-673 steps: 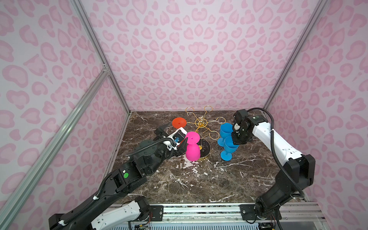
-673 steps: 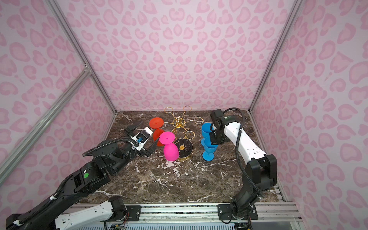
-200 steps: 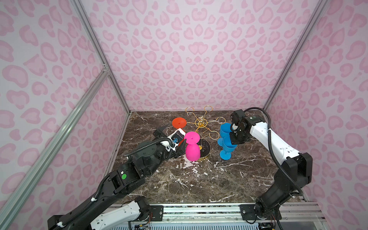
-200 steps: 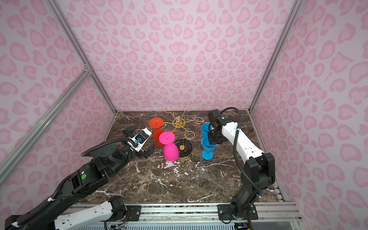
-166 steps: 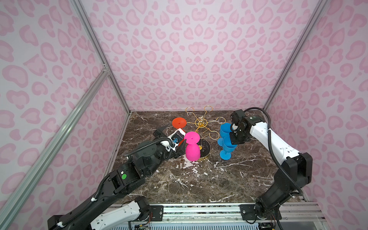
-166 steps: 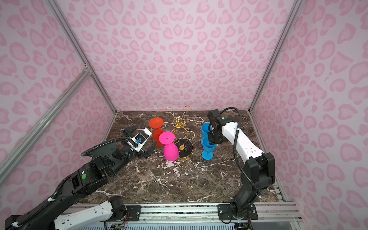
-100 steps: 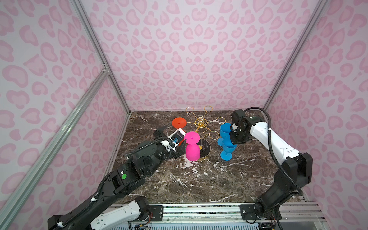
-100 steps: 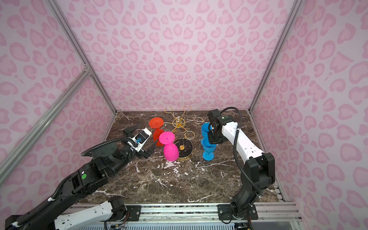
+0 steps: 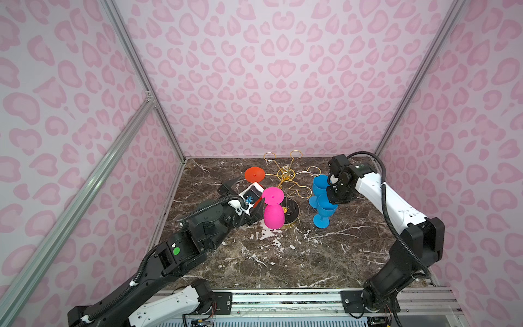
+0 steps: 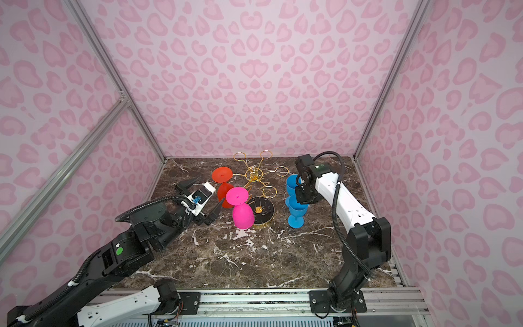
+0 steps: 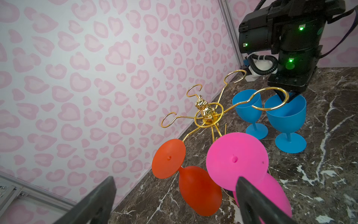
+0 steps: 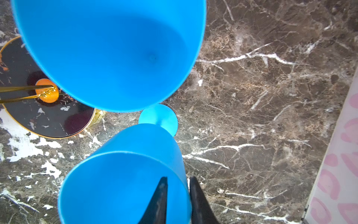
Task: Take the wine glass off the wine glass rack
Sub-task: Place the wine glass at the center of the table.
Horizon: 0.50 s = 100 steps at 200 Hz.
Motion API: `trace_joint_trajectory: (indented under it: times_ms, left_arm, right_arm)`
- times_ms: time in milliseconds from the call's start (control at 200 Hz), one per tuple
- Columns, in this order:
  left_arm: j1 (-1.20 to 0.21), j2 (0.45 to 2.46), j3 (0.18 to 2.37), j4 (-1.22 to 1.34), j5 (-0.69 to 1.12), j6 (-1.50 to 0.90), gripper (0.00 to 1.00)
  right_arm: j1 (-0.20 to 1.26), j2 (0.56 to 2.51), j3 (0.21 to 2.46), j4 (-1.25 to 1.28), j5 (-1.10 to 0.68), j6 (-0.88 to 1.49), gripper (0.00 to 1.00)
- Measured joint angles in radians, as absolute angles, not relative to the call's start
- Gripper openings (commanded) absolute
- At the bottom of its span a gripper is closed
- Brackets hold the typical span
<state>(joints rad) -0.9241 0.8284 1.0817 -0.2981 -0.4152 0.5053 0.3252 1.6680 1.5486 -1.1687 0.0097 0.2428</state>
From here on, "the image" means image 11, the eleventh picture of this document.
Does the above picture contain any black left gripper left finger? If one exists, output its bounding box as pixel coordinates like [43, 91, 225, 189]
[55, 176, 117, 224]

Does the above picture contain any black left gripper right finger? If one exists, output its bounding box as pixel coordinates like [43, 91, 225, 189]
[236, 176, 296, 224]

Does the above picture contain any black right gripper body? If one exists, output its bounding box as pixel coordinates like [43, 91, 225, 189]
[268, 46, 322, 102]

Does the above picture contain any blue wine glass front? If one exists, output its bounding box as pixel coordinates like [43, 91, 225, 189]
[267, 95, 307, 154]

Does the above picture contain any blue wine glass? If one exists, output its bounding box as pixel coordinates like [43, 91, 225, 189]
[232, 89, 268, 140]
[267, 95, 307, 154]

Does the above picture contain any magenta wine glass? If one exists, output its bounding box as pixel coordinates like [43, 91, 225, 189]
[206, 133, 292, 218]

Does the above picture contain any red wine glass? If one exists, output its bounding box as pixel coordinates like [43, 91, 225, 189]
[152, 139, 222, 217]

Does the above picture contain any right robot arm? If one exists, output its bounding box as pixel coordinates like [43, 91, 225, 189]
[238, 1, 358, 102]

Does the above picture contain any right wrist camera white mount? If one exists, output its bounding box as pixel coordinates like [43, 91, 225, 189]
[244, 54, 278, 82]

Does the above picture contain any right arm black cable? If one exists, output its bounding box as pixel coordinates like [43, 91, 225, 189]
[247, 0, 280, 76]

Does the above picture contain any aluminium corner post left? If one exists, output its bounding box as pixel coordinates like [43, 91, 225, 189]
[1, 172, 76, 216]

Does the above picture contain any aluminium corner post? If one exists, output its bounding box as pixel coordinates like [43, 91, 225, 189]
[218, 0, 244, 68]
[1, 172, 76, 216]

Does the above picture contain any aluminium corner post right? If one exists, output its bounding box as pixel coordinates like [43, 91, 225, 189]
[218, 0, 244, 68]

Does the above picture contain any gold wire glass rack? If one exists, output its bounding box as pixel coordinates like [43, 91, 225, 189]
[160, 69, 290, 140]

